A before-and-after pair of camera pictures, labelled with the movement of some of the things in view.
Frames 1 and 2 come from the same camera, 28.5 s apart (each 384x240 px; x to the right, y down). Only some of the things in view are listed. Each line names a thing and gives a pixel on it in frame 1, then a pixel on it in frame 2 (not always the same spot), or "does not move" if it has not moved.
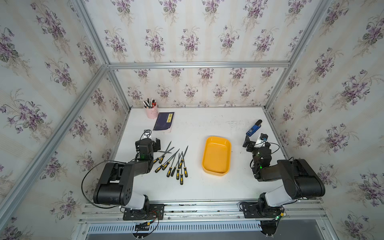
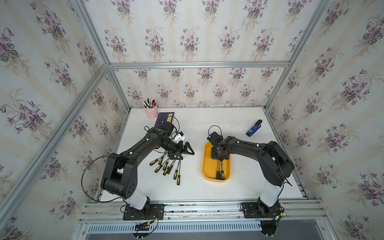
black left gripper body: (153, 147) -> (172, 147)
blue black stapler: (257, 126) does not move
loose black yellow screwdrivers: (162, 166) does not move
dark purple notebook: (164, 121) does not move
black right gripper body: (255, 151) -> (215, 155)
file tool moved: (177, 172) -> (217, 171)
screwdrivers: (186, 174) -> (222, 172)
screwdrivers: (170, 169) -> (178, 176)
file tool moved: (181, 177) -> (220, 172)
